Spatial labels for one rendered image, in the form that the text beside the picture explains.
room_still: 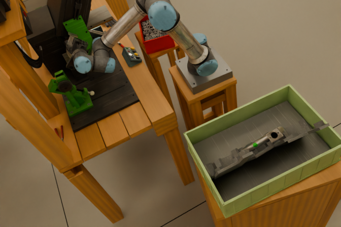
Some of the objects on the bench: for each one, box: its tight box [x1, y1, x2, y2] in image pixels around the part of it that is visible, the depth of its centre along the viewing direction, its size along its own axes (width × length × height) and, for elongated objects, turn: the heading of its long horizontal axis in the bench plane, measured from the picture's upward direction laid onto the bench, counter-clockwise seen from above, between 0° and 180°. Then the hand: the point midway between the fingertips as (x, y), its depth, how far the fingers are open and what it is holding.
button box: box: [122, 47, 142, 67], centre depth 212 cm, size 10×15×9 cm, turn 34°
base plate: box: [62, 26, 140, 133], centre depth 222 cm, size 42×110×2 cm, turn 34°
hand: (74, 46), depth 179 cm, fingers open, 5 cm apart
